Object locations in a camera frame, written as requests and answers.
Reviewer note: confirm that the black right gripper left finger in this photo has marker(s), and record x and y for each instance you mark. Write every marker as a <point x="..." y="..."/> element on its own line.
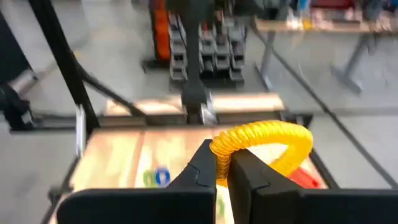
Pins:
<point x="140" y="208"/>

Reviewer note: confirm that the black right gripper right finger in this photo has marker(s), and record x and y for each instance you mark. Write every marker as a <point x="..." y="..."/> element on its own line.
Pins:
<point x="311" y="208"/>

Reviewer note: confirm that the red plastic basket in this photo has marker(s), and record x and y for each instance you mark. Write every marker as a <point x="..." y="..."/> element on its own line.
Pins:
<point x="303" y="180"/>

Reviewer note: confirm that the black equipment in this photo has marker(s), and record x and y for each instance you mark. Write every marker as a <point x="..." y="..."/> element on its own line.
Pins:
<point x="12" y="93"/>

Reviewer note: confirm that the orange cart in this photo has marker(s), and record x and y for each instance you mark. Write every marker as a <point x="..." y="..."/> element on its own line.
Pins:
<point x="161" y="31"/>

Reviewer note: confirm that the grey stacked bins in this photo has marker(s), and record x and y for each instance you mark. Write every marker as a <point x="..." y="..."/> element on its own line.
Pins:
<point x="217" y="46"/>

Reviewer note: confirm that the wooden desk with grey legs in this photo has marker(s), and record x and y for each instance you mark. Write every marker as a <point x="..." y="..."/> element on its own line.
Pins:
<point x="326" y="26"/>

